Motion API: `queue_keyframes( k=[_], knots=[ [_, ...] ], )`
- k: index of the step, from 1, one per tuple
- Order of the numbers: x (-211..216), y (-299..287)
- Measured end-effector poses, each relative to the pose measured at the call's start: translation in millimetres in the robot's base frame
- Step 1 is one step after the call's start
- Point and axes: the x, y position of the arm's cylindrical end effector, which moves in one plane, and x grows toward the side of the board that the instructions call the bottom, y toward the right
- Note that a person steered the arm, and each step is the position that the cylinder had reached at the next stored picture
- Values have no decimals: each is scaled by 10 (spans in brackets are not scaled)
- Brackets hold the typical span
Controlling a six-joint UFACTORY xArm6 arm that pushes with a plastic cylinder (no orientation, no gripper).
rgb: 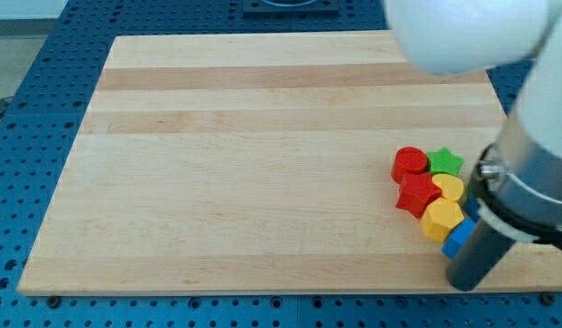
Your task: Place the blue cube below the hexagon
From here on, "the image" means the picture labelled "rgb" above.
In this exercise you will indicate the red star block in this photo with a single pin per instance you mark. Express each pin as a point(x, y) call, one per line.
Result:
point(416, 192)

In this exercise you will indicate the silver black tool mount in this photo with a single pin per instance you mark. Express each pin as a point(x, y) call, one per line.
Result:
point(517, 184)

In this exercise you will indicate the blue cube block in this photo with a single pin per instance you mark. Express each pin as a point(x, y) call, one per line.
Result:
point(457, 238)

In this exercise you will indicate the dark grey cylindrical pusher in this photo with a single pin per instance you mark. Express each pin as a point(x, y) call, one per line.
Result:
point(481, 252)

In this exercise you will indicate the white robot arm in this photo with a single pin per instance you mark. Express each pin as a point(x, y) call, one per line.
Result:
point(457, 37)

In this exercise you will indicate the red cylinder block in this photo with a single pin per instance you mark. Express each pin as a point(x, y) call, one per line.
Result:
point(408, 160)

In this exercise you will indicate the green star block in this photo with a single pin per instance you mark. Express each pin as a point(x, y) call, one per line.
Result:
point(444, 161)

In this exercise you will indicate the yellow hexagon block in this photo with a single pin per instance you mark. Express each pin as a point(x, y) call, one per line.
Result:
point(440, 218)

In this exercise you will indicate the wooden board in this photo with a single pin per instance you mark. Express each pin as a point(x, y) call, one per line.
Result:
point(253, 164)

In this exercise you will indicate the yellow heart block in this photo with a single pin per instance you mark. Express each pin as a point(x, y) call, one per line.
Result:
point(452, 187)

